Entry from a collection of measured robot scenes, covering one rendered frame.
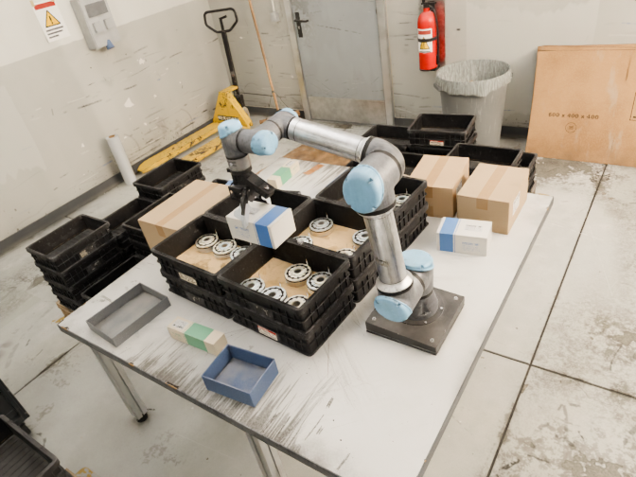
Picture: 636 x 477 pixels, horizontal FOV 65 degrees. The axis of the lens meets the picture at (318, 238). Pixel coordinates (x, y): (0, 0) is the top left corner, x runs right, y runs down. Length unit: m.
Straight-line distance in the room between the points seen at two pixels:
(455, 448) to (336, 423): 0.87
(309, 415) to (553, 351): 1.48
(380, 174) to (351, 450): 0.78
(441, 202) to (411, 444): 1.15
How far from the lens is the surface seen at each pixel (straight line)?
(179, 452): 2.58
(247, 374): 1.77
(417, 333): 1.72
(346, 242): 2.01
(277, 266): 1.96
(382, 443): 1.53
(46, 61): 4.93
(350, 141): 1.48
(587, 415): 2.52
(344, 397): 1.63
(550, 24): 4.40
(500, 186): 2.25
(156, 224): 2.36
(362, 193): 1.32
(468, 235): 2.07
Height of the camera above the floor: 1.99
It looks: 34 degrees down
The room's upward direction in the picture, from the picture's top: 11 degrees counter-clockwise
